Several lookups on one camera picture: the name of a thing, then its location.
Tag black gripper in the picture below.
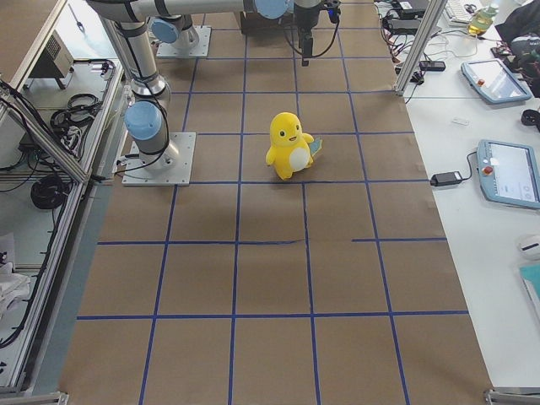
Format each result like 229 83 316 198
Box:
293 0 341 67

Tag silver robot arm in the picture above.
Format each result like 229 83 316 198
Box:
150 14 199 49
88 1 340 172

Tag yellow plush toy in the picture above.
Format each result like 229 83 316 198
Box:
265 112 322 181

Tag yellow liquid bottle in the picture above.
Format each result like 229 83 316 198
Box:
467 3 500 37

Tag blue teach pendant far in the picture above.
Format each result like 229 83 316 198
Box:
461 59 532 104

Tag blue teach pendant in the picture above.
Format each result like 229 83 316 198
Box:
461 59 532 104
477 139 539 210

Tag black power adapter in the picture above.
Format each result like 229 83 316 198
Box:
429 171 463 187

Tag blue teach pendant near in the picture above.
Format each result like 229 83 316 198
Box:
477 139 539 210

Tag white crumpled cloth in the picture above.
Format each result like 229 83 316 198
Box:
0 234 30 330

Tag aluminium frame post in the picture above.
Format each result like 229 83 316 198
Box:
394 0 446 95

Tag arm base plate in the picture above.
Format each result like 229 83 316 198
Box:
121 132 197 186
154 25 212 59

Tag coiled black cables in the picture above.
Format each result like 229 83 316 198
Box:
30 173 68 211

